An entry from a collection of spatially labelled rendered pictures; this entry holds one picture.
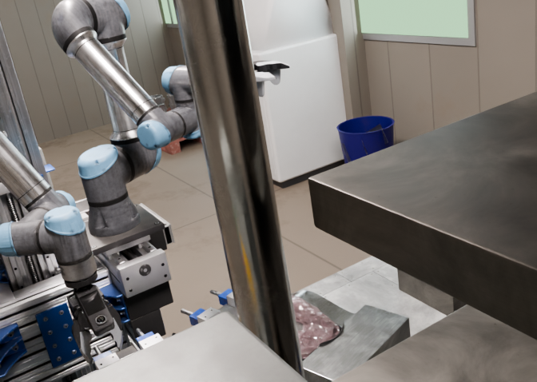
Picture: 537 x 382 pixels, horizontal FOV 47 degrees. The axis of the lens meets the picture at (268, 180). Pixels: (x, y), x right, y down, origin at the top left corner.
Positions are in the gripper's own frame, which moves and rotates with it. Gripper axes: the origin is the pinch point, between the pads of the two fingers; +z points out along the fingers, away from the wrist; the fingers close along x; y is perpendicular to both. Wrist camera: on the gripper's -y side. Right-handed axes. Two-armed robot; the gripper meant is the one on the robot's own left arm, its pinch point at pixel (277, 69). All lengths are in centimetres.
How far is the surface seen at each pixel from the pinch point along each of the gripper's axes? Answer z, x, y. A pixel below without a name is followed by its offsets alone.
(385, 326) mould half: 29, 24, 52
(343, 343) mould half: 23, 33, 51
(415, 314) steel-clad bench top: 28, 5, 66
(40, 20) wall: -516, -328, 59
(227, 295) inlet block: -19, 21, 56
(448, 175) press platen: 64, 75, -19
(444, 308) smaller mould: 35, 2, 64
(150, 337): -21, 47, 48
